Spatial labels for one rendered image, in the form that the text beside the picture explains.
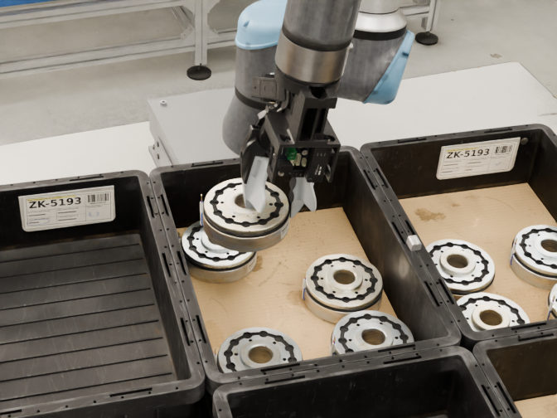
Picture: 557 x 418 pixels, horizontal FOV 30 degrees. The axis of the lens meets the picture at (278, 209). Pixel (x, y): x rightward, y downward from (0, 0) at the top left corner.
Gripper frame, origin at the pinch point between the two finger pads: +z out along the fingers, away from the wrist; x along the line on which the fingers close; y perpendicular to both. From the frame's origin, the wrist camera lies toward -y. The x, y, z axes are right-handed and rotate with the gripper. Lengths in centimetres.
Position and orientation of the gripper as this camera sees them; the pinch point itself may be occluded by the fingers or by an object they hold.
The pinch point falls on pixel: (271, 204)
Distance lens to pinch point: 125.0
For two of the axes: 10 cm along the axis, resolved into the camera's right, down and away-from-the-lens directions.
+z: -1.8, 7.9, 5.9
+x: 9.5, -0.2, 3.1
